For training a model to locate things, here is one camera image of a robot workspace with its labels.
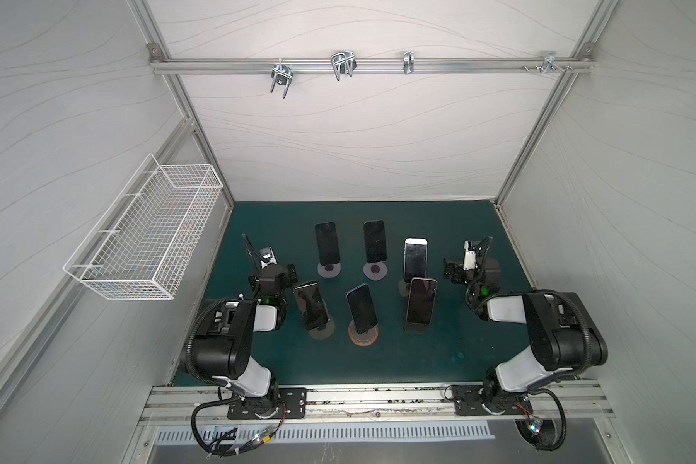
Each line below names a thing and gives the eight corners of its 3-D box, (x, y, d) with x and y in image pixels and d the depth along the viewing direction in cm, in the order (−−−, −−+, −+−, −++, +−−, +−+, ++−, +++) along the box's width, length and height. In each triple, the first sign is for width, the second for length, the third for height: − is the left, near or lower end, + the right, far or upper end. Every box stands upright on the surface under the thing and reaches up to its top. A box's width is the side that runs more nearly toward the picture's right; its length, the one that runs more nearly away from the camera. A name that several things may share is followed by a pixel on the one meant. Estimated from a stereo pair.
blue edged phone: (358, 340, 85) (359, 315, 72) (347, 319, 90) (345, 292, 76) (375, 330, 87) (379, 305, 74) (363, 310, 92) (365, 282, 78)
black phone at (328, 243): (322, 275, 101) (318, 248, 88) (319, 252, 108) (315, 223, 95) (341, 272, 102) (339, 245, 89) (336, 250, 109) (334, 221, 96)
